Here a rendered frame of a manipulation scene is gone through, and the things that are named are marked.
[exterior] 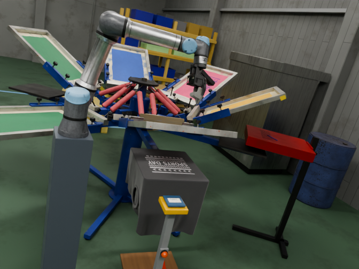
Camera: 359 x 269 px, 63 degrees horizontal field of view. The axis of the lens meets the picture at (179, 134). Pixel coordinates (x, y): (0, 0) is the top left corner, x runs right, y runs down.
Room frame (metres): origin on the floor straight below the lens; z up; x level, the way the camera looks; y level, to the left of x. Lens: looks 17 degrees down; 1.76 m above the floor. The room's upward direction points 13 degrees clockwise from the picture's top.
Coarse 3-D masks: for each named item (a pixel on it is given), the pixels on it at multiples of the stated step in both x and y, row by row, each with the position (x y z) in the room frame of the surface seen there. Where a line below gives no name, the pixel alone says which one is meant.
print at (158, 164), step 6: (150, 156) 1.93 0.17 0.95; (156, 156) 1.96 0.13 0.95; (162, 156) 1.99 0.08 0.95; (150, 162) 1.83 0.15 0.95; (156, 162) 1.86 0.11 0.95; (162, 162) 1.88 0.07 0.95; (168, 162) 1.90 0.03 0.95; (174, 162) 1.93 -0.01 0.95; (180, 162) 1.95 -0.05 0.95; (156, 168) 1.76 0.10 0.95; (162, 168) 1.78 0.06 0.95; (168, 168) 1.81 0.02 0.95; (174, 168) 1.83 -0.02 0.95; (180, 168) 1.85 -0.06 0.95; (186, 168) 1.88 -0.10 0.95; (192, 174) 1.80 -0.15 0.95
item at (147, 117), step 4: (140, 116) 2.10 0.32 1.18; (144, 116) 2.10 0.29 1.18; (148, 116) 2.11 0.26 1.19; (152, 116) 2.13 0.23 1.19; (156, 116) 2.14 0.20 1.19; (160, 116) 2.16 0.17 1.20; (164, 116) 2.17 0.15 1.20; (144, 120) 2.10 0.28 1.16; (148, 120) 2.11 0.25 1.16; (152, 120) 2.12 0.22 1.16; (156, 120) 2.13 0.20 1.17; (160, 120) 2.15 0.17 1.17; (164, 120) 2.16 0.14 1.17; (168, 120) 2.18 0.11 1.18; (172, 120) 2.19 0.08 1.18; (176, 120) 2.20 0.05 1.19; (180, 120) 2.22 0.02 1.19; (176, 124) 2.20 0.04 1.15; (180, 124) 2.21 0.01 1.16
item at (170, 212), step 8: (160, 200) 1.38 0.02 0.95; (168, 208) 1.31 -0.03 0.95; (176, 208) 1.33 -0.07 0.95; (184, 208) 1.35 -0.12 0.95; (168, 216) 1.35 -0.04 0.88; (168, 224) 1.36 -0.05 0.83; (168, 232) 1.36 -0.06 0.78; (160, 240) 1.38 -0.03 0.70; (168, 240) 1.37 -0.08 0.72; (160, 248) 1.35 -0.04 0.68; (168, 248) 1.36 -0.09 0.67; (160, 256) 1.34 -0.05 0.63; (160, 264) 1.36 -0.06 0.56
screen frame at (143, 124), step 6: (132, 126) 1.78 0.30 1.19; (138, 126) 1.65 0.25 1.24; (144, 126) 1.53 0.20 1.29; (150, 126) 1.51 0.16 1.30; (156, 126) 1.53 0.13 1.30; (162, 126) 1.54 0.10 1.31; (168, 126) 1.56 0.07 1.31; (174, 126) 1.57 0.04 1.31; (180, 126) 1.59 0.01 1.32; (186, 126) 1.60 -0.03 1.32; (186, 132) 1.60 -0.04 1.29; (192, 132) 1.61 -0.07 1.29; (198, 132) 1.63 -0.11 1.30; (204, 132) 1.64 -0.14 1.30; (210, 132) 1.66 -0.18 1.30; (216, 132) 1.68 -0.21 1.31; (222, 132) 1.70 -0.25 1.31; (228, 132) 1.71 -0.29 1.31; (234, 132) 1.73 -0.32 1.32
